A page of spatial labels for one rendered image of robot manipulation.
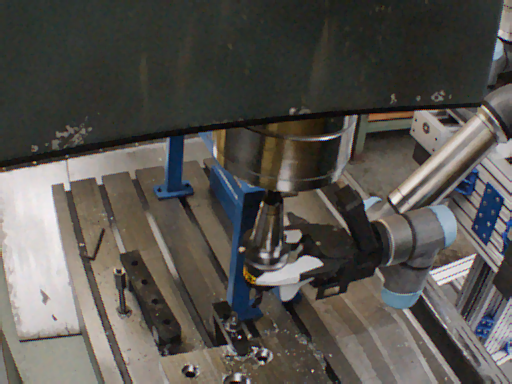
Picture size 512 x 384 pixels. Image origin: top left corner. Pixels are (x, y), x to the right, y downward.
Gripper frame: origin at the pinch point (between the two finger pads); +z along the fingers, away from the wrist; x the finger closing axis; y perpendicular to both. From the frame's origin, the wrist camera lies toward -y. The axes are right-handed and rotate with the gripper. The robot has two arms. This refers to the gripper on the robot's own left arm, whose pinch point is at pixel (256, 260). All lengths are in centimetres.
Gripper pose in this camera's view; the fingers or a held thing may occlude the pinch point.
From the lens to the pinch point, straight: 83.6
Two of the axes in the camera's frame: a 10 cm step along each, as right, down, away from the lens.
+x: -3.8, -5.8, 7.2
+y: -1.1, 8.0, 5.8
